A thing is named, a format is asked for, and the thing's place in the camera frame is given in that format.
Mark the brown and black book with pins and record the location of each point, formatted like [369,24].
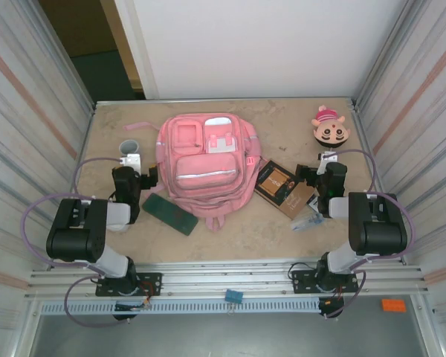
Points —
[278,186]

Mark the dark green notebook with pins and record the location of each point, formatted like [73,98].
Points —
[171,215]

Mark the clear pen packet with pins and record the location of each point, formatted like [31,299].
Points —
[304,222]

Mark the pink student backpack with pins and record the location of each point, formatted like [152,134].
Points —
[204,175]

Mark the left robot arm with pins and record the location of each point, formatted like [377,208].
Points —
[78,230]

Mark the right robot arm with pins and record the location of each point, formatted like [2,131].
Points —
[375,223]

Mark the grey plastic cup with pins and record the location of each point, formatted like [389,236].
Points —
[129,146]

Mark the pink cartoon plush toy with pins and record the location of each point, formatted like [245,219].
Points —
[332,134]

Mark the black round table clamp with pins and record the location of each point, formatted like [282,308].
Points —
[334,312]
[124,317]

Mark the blue binder clip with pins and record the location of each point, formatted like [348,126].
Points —
[233,295]

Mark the orange plastic block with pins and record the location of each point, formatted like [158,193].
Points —
[393,305]

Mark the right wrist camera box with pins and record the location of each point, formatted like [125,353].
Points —
[329,156]

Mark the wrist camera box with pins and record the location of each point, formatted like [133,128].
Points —
[132,160]
[329,156]

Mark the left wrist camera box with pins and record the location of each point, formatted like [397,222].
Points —
[132,160]

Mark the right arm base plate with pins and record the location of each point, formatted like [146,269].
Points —
[301,280]

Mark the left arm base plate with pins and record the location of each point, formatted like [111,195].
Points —
[152,284]

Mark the aluminium mounting rail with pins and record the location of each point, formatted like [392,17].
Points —
[223,277]

